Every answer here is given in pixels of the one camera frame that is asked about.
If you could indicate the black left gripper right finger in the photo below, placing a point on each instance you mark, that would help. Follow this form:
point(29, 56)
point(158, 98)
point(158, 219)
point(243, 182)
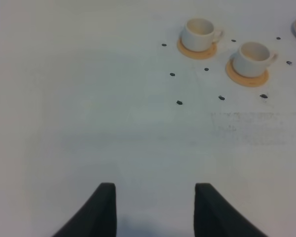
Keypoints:
point(214, 216)

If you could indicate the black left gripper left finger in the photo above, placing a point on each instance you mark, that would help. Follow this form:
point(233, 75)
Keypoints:
point(97, 217)

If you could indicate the orange coaster near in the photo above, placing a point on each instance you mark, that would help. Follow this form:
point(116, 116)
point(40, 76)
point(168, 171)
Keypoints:
point(245, 81)

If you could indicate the orange coaster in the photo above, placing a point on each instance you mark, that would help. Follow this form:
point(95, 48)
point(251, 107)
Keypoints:
point(245, 81)
point(202, 55)

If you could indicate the white teacup near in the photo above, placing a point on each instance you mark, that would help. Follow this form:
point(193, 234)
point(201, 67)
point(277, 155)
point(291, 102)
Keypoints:
point(252, 59)

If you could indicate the white teacup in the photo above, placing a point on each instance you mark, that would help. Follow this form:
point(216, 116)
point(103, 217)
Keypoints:
point(252, 59)
point(199, 34)

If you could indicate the orange coaster far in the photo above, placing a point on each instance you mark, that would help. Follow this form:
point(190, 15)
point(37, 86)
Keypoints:
point(202, 55)

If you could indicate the white teacup far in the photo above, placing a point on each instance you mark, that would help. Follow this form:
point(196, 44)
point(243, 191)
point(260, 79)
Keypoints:
point(199, 34)

